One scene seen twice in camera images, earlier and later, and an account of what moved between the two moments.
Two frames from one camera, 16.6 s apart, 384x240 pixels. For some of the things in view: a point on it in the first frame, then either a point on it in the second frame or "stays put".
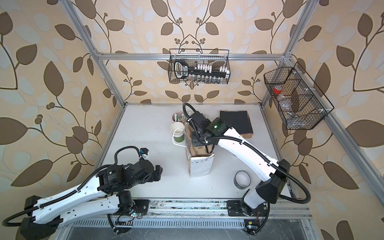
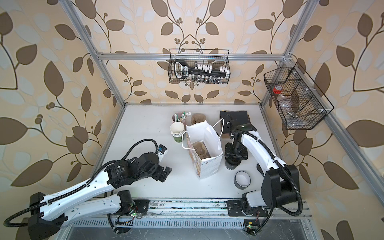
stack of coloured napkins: x=238 y=119 stays put
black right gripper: x=195 y=142 → x=243 y=155
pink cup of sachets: x=180 y=117 stays put
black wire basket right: x=301 y=103 stays put
